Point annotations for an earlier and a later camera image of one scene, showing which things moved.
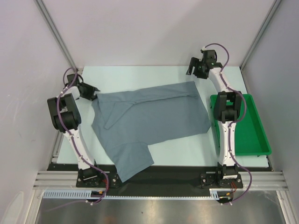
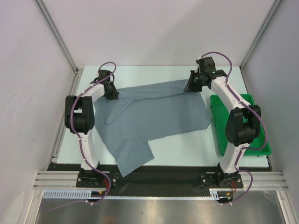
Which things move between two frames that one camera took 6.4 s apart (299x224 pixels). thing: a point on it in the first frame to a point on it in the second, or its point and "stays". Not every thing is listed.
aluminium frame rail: [252, 180] stays
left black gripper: [91, 89] to [115, 95]
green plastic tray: [251, 137] stays
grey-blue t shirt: [125, 121] stays
